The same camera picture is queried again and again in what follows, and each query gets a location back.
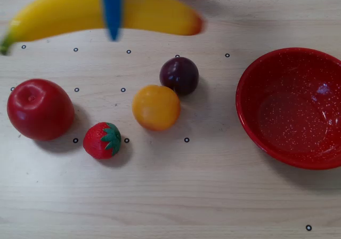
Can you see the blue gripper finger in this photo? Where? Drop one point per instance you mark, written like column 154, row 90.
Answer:
column 112, row 10

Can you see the red toy strawberry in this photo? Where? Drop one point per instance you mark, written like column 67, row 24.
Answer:
column 96, row 143

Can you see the red toy apple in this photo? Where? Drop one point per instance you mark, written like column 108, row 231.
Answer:
column 40, row 111

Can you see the orange yellow toy fruit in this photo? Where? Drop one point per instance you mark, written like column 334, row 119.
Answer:
column 155, row 108

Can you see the red speckled enamel bowl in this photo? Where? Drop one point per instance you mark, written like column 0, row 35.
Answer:
column 290, row 124

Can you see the yellow toy banana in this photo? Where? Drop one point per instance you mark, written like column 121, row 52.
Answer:
column 58, row 15

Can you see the dark purple toy plum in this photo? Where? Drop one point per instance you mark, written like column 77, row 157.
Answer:
column 179, row 75

